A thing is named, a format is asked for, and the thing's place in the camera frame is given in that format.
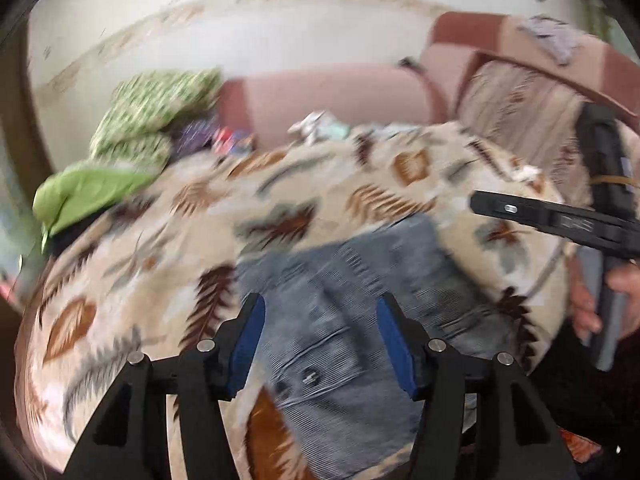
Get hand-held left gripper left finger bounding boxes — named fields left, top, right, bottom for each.
left=62, top=292, right=267, bottom=480

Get plain green pillow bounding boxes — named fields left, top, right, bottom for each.
left=32, top=167, right=157, bottom=253

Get striped floral cushion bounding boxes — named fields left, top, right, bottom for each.
left=457, top=60, right=596, bottom=207

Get blue denim pants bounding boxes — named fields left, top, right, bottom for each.
left=235, top=212, right=521, bottom=480

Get dark cloth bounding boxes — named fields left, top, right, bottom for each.
left=45, top=222, right=103, bottom=257

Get purple plastic bag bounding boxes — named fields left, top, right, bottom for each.
left=175, top=120, right=219, bottom=157

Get pink sofa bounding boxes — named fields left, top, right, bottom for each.
left=217, top=10, right=640, bottom=211

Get leaf-printed blanket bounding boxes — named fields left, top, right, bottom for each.
left=15, top=120, right=576, bottom=480

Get small white cloth piece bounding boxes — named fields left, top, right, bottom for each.
left=510, top=165, right=544, bottom=184

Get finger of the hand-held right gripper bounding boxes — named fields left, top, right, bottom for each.
left=470, top=190, right=640, bottom=263

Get person's right hand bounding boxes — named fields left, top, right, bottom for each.
left=569, top=259, right=640, bottom=347

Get grey cloth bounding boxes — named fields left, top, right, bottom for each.
left=517, top=15, right=586, bottom=66

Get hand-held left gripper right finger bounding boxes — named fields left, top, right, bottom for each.
left=376, top=292, right=581, bottom=480

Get green patterned quilt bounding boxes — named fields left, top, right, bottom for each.
left=90, top=67, right=223, bottom=171

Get small red box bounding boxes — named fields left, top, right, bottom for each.
left=212, top=127, right=256, bottom=154

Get white glove with teal cuff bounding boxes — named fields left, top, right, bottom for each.
left=287, top=110, right=351, bottom=144

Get orange patterned cloth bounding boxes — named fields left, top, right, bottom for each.
left=560, top=430, right=602, bottom=464

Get person's dark clothing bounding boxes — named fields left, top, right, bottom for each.
left=522, top=317, right=640, bottom=480

